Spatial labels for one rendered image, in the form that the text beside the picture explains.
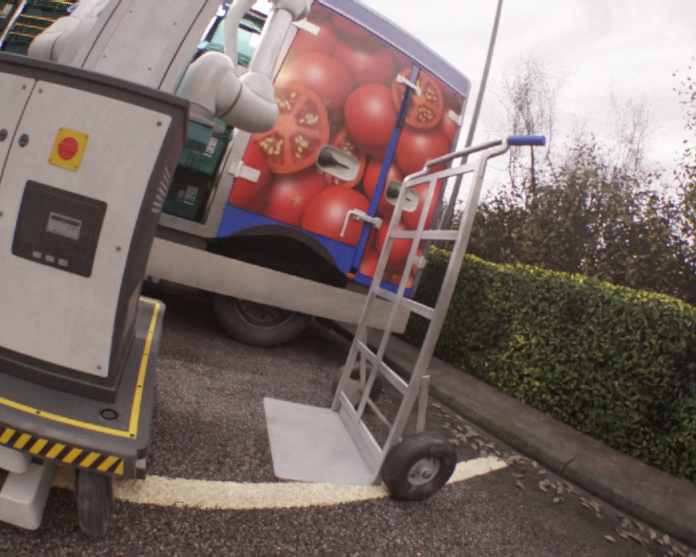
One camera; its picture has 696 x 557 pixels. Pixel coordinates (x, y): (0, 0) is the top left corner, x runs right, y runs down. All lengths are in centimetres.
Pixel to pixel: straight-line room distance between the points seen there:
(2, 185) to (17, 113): 12
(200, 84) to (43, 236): 74
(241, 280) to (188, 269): 31
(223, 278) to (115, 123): 149
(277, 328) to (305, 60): 171
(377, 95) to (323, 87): 39
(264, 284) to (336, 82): 133
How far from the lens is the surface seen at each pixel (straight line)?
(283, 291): 205
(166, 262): 192
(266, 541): 89
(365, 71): 240
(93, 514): 72
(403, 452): 105
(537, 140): 113
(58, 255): 59
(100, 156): 58
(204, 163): 183
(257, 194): 195
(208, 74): 117
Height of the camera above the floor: 66
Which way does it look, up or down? 2 degrees down
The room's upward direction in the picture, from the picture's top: 17 degrees clockwise
